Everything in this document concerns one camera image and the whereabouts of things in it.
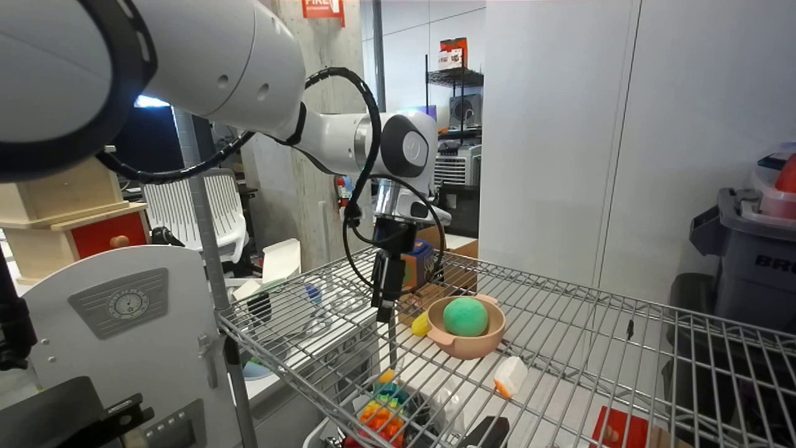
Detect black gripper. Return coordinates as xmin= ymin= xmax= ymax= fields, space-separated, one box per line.
xmin=367 ymin=216 xmax=421 ymax=324

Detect green ball toy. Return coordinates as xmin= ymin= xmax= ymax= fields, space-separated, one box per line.
xmin=441 ymin=297 xmax=492 ymax=338

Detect orange white plush toy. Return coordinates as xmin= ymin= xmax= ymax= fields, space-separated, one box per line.
xmin=492 ymin=355 xmax=530 ymax=404

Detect peach plastic bowl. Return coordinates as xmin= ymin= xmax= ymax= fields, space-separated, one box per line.
xmin=422 ymin=290 xmax=509 ymax=360

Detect rainbow stacking toy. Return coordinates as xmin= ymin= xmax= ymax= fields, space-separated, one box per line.
xmin=354 ymin=368 xmax=416 ymax=448

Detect brown cardboard box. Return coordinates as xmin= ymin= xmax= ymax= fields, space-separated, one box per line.
xmin=407 ymin=231 xmax=483 ymax=316

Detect white cardboard box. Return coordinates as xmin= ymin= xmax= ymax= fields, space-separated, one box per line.
xmin=262 ymin=236 xmax=307 ymax=287

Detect black storage shelf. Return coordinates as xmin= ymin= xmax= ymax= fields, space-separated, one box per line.
xmin=422 ymin=68 xmax=488 ymax=241

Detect black pouch white logo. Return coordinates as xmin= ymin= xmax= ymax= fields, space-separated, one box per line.
xmin=453 ymin=415 xmax=513 ymax=448

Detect white slatted rack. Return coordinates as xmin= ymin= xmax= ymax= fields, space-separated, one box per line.
xmin=141 ymin=171 xmax=251 ymax=268

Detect red flat box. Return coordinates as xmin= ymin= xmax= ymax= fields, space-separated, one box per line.
xmin=589 ymin=406 xmax=654 ymax=448

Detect dark grey bin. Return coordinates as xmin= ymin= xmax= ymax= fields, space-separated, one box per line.
xmin=666 ymin=272 xmax=727 ymax=320

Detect wooden shelf unit red panel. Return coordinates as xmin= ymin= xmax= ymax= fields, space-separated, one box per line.
xmin=0 ymin=157 xmax=154 ymax=288

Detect grey storage tote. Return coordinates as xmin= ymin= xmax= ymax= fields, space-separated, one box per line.
xmin=688 ymin=187 xmax=796 ymax=335

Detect clear lidded plastic container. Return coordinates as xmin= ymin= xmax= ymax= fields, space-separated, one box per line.
xmin=746 ymin=142 xmax=796 ymax=223

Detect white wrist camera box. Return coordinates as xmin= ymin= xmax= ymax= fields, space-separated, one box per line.
xmin=405 ymin=197 xmax=455 ymax=231

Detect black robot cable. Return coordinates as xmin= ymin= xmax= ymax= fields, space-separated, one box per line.
xmin=94 ymin=64 xmax=448 ymax=294

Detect metal wire shelf rack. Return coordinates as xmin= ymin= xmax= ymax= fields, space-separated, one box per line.
xmin=170 ymin=97 xmax=796 ymax=448

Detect red wall sign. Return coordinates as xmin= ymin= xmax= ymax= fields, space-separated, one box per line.
xmin=300 ymin=0 xmax=349 ymax=24

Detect black camera housing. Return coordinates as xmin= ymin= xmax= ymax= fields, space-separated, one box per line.
xmin=0 ymin=247 xmax=39 ymax=372

